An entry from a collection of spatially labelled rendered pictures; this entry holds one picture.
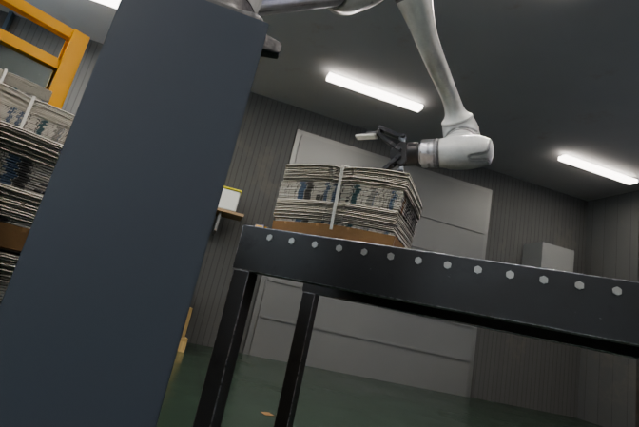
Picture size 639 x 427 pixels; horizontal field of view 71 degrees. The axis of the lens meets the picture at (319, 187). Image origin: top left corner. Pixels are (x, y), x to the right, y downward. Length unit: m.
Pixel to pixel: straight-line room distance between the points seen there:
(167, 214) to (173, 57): 0.22
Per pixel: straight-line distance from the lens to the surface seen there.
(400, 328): 6.35
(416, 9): 1.32
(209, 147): 0.62
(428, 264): 1.07
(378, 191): 1.26
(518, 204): 7.64
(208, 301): 5.75
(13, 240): 1.03
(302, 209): 1.31
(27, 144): 1.04
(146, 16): 0.70
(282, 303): 5.81
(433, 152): 1.39
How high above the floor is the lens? 0.61
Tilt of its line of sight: 16 degrees up
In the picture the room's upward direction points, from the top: 12 degrees clockwise
